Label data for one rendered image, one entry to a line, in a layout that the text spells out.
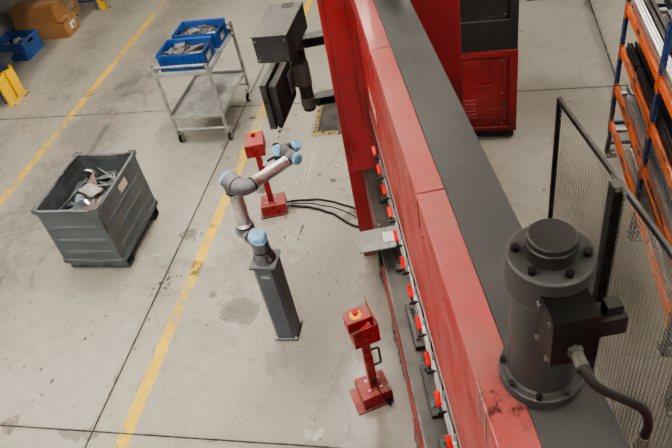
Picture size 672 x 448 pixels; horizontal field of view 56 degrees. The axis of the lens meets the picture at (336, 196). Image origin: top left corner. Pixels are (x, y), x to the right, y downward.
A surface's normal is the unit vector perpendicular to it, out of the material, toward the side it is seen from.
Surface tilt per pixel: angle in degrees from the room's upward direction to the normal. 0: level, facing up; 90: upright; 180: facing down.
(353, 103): 90
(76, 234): 90
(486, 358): 0
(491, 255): 0
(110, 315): 0
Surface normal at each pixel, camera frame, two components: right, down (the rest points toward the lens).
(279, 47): -0.18, 0.66
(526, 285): -0.67, 0.55
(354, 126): 0.11, 0.63
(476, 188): -0.16, -0.75
